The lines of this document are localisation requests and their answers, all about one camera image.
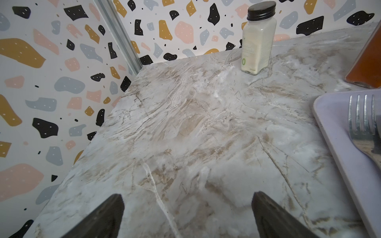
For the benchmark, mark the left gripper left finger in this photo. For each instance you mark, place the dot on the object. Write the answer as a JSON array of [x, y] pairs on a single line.
[[103, 222]]

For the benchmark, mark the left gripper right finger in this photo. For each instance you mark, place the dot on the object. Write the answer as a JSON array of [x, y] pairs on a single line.
[[273, 221]]

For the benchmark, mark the lavender plastic tray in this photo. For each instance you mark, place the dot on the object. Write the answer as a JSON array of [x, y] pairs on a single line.
[[361, 175]]

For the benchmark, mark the green handle fork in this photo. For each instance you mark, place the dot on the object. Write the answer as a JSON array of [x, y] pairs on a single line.
[[364, 128]]

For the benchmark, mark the orange spice bottle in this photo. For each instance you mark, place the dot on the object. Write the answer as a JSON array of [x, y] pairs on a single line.
[[366, 71]]

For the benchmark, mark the white spice bottle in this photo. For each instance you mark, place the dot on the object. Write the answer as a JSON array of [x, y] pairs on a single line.
[[258, 37]]

